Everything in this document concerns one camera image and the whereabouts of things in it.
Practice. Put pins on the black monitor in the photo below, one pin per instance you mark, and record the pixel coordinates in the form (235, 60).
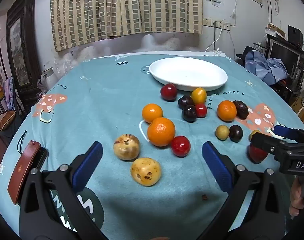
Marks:
(284, 52)

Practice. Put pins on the white wall sockets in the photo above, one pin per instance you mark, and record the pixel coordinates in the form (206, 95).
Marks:
(216, 23)

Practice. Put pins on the large orange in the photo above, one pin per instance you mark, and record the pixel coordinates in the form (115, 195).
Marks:
(161, 131)

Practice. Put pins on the tan fruit with dark calyx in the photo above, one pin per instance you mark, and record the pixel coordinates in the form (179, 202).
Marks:
(126, 147)

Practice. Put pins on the red round fruit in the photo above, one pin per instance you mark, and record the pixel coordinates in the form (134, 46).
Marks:
(256, 155)

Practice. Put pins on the black hat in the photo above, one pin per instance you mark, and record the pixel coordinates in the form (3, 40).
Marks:
(243, 55)

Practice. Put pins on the black speaker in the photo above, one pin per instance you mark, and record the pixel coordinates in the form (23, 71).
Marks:
(295, 33)

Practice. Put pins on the wrinkled dark brown fruit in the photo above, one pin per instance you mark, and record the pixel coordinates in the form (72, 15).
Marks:
(241, 109)

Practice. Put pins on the person's right hand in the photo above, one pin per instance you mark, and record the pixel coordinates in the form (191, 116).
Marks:
(295, 197)

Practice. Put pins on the brown cushion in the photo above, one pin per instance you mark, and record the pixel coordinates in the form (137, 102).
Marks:
(3, 121)

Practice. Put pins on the tiny yellow fruit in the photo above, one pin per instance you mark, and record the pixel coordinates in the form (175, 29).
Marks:
(254, 132)

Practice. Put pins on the brown crumb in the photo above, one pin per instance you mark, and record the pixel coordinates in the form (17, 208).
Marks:
(204, 197)

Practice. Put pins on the yellow orange tomato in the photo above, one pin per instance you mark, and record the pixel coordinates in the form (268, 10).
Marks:
(199, 95)

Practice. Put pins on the dark purple plum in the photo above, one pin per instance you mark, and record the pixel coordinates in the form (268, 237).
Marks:
(236, 133)
(184, 101)
(189, 113)

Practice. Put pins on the teal printed tablecloth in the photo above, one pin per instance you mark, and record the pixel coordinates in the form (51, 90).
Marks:
(92, 105)

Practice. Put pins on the small orange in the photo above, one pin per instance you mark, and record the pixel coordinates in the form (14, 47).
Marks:
(152, 113)
(226, 110)

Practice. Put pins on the blue cloth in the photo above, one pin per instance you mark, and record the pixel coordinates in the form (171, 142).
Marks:
(264, 67)

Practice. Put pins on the small cardboard box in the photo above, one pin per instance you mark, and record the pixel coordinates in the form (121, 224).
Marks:
(276, 29)

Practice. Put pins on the small yellow-green fruit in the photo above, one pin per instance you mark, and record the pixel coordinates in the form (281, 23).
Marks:
(222, 132)

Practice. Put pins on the tan brown-spotted fruit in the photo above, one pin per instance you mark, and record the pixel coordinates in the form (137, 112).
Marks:
(145, 171)

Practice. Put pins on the brown leather phone case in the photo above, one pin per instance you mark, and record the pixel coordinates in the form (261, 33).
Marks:
(23, 172)

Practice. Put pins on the white kettle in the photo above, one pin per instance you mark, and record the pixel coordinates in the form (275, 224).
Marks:
(48, 80)

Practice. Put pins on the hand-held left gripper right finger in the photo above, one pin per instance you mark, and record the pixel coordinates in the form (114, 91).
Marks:
(216, 165)

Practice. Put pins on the checked beige curtain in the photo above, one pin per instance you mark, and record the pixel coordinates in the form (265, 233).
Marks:
(117, 10)

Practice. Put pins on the white oval plate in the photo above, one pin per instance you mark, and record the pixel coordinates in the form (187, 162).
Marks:
(188, 73)

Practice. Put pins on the dark framed painting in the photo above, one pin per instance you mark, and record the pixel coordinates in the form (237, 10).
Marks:
(18, 42)

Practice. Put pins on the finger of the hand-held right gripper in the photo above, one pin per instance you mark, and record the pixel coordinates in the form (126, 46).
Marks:
(265, 142)
(284, 131)

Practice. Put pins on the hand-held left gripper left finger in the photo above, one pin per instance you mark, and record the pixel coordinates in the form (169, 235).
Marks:
(88, 165)

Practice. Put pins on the small red cherry tomato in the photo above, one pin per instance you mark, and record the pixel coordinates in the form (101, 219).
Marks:
(201, 110)

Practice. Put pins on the dark red plum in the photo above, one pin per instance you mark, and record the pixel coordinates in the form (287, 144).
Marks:
(168, 92)

